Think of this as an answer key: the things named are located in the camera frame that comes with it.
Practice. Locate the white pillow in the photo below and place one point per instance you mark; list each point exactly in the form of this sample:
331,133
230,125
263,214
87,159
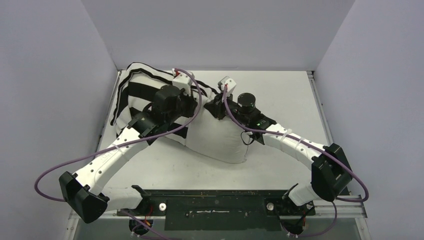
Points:
218,139

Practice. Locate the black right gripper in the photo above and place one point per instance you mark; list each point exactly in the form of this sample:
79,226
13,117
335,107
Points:
218,108

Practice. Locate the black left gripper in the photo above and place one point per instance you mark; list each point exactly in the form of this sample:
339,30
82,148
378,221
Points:
192,103

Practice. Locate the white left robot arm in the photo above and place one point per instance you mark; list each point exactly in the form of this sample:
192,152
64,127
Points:
84,190

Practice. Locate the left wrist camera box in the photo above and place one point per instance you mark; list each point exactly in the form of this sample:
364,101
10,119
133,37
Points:
182,81

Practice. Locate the black metal base rail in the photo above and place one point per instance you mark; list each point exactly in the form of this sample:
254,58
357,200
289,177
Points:
226,215

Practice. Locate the black white striped pillowcase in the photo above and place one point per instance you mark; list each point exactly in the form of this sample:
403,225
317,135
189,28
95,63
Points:
136,89

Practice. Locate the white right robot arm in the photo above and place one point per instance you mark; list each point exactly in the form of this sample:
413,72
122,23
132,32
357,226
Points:
330,170

